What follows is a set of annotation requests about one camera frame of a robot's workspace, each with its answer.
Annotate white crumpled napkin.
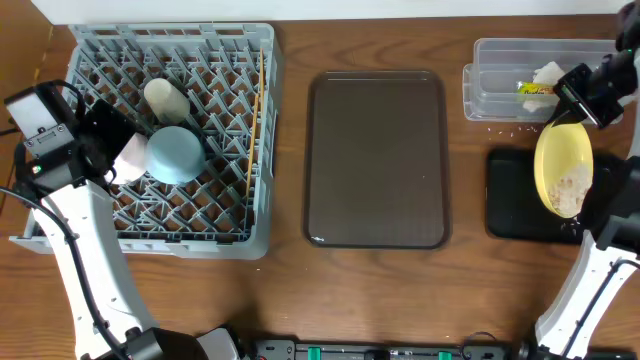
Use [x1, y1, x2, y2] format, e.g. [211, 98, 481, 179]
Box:
[523, 61, 566, 113]

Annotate yellow snack wrapper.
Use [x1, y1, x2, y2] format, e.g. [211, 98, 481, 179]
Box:
[517, 81, 554, 95]

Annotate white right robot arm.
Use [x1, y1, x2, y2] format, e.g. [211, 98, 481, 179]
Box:
[517, 1, 639, 359]

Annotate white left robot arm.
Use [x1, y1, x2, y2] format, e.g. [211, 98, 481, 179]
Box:
[2, 80, 243, 360]

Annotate light blue bowl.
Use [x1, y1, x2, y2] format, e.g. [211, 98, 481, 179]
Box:
[145, 126, 205, 185]

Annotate grey dish rack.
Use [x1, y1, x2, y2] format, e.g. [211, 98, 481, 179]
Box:
[8, 22, 281, 261]

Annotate white cup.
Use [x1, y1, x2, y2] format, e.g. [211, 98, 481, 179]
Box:
[143, 78, 190, 125]

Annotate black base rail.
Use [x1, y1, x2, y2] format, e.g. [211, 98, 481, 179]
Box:
[247, 340, 514, 360]

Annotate clear plastic bin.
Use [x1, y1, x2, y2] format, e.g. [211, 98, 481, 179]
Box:
[463, 38, 618, 123]

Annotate rice and food scraps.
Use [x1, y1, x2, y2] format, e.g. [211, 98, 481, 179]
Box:
[548, 164, 593, 218]

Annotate yellow plate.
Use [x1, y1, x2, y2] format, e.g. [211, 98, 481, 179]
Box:
[534, 123, 594, 218]

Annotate dark brown serving tray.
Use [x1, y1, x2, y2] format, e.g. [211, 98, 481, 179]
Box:
[302, 70, 452, 250]

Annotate black tray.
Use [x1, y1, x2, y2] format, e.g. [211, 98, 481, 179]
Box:
[485, 148, 626, 246]

